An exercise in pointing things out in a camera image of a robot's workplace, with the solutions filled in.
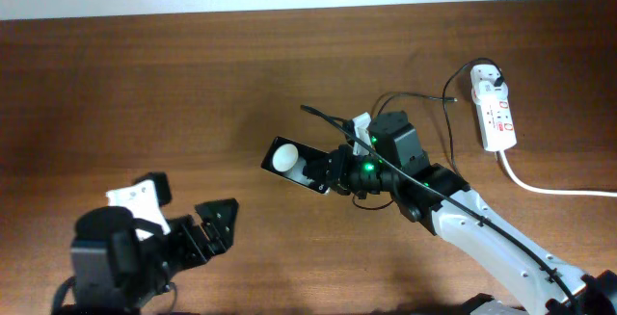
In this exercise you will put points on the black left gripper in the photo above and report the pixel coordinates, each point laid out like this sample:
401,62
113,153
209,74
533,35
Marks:
217,234

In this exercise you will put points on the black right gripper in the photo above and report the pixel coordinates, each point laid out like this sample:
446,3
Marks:
338,175

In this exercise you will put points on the black Galaxy smartphone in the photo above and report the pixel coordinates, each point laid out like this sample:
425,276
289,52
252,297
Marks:
286,158

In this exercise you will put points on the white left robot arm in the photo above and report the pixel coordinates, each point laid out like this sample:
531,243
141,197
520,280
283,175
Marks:
121,262

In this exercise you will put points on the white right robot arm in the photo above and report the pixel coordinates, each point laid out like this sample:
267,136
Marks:
448,207

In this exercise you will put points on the white power strip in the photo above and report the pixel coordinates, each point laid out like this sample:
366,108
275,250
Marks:
489,93

